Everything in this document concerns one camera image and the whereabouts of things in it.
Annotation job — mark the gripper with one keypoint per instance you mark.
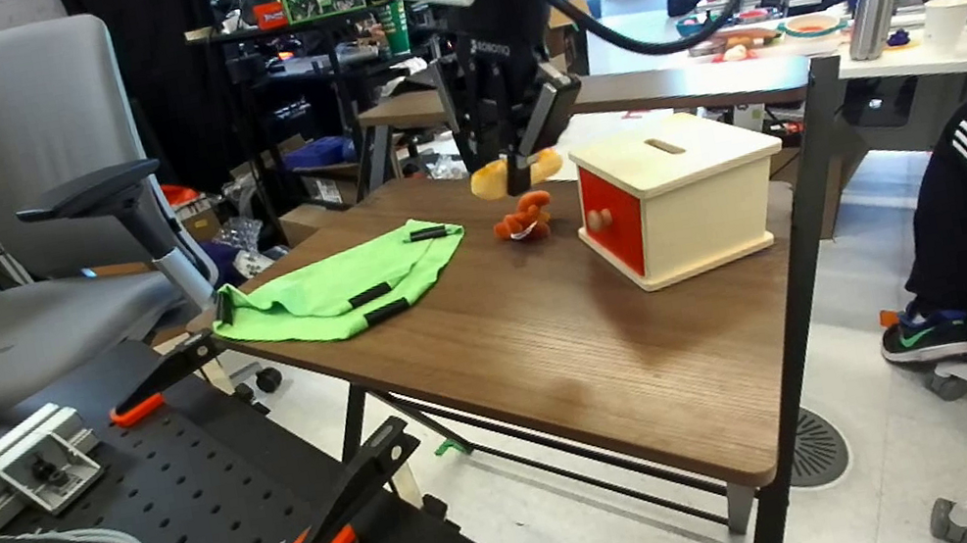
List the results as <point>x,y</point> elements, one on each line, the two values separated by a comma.
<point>501,30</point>

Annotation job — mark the yellow plush toy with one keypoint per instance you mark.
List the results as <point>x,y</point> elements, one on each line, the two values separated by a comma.
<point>489,181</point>

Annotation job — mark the orange plush toy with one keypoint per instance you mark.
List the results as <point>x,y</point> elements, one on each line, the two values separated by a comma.
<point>526,216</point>

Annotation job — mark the wooden drawer knob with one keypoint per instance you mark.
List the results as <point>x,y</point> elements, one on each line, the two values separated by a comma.
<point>600,220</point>

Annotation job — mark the red drawer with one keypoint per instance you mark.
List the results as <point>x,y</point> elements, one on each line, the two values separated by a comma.
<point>623,217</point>

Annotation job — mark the brown table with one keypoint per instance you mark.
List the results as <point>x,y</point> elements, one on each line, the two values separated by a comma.
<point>670,87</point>

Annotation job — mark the black shelf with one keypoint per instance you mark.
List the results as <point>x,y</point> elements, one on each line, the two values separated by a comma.
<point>329,70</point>

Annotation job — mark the blue bin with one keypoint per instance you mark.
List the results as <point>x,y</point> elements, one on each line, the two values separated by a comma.
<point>318,153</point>

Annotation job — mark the wooden box with red drawer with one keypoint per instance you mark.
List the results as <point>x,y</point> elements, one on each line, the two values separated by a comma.
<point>708,192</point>

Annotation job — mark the green cloth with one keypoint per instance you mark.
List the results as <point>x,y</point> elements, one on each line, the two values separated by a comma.
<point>327,289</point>

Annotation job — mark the black and orange clamp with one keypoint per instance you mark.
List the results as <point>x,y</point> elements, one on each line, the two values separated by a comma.
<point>163,373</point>
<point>354,493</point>

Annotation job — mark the white desk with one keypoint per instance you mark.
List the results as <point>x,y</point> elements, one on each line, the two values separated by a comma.
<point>924,59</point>

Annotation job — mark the white paper cup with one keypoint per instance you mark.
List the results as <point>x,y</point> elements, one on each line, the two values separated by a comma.
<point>949,22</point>

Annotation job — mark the round floor vent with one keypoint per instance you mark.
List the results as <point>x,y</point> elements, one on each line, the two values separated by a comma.
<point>818,449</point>

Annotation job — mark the grey office chair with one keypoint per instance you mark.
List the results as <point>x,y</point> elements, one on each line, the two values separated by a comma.
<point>43,140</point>

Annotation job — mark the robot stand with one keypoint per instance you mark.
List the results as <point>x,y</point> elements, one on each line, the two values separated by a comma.
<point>215,498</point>

